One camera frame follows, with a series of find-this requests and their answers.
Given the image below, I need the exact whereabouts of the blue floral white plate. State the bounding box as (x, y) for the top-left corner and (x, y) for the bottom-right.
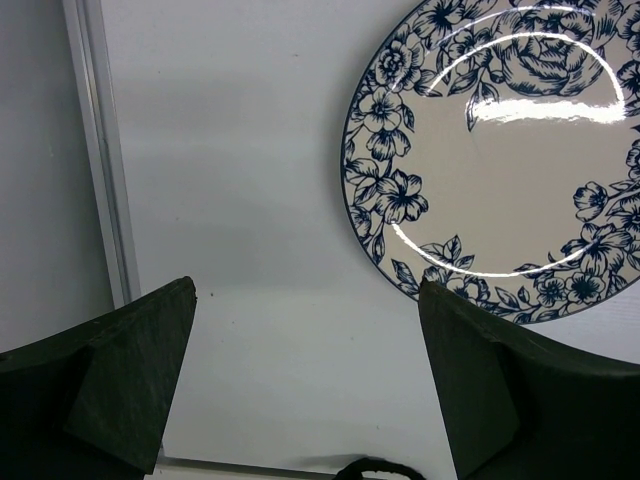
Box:
(341, 1), (639, 324)

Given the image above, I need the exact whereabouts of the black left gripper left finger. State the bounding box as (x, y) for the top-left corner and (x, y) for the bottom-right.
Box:
(1, 276), (196, 479)

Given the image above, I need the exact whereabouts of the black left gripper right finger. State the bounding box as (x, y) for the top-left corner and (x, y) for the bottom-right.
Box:
(419, 281), (639, 479)

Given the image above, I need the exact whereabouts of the black cable loop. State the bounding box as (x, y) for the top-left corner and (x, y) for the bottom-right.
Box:
(333, 453), (429, 480)

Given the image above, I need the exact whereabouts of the aluminium table edge rail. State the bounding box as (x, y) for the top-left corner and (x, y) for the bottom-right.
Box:
(62, 0), (141, 308)

